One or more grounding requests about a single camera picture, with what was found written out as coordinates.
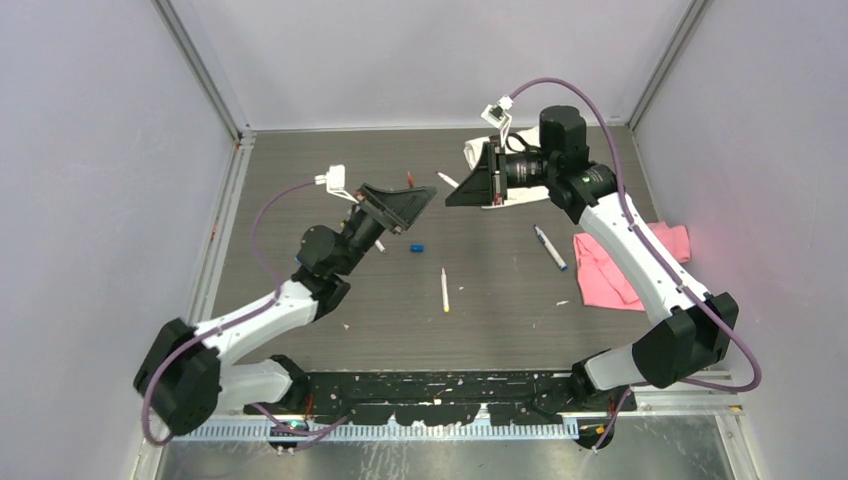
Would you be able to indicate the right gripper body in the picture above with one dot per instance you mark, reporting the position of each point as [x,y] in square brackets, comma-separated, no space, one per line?
[523,169]

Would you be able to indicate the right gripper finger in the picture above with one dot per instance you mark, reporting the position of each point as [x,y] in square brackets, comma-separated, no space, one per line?
[476,190]
[491,152]

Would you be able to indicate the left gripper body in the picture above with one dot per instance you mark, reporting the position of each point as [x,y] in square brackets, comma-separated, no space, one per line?
[367,224]

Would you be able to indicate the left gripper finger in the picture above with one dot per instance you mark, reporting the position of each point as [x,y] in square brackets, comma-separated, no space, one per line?
[396,199]
[399,220]

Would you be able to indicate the white red marker pen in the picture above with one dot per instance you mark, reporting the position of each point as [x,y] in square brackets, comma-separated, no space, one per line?
[448,180]

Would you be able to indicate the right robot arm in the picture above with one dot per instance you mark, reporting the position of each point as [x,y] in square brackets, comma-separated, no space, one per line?
[690,326]

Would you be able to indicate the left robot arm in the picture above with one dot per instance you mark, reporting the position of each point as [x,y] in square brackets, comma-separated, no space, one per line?
[193,371]

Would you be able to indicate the white pen yellow end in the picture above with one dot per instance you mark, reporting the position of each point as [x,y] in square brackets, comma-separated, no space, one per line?
[444,291]

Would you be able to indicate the white blue marker pen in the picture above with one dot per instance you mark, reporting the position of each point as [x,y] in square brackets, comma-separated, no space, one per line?
[551,250]

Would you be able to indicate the white folded cloth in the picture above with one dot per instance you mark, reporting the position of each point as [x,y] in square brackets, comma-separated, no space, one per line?
[516,196]

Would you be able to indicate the pink cloth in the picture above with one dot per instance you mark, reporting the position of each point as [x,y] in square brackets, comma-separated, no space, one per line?
[602,284]

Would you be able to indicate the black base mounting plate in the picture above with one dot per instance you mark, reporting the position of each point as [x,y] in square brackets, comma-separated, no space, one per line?
[442,398]

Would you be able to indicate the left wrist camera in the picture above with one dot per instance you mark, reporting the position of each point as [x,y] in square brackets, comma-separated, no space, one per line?
[334,182]

